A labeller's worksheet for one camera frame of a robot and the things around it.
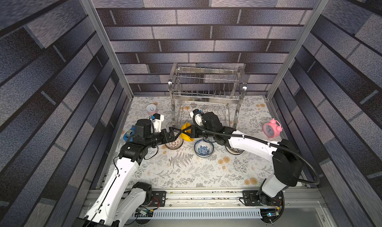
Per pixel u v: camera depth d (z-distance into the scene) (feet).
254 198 2.39
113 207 1.31
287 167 1.48
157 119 2.17
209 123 2.04
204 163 2.81
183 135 2.55
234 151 2.73
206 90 3.94
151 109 3.40
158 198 2.42
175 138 2.11
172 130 2.11
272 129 2.97
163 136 2.07
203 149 2.88
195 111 2.39
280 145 1.56
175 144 2.97
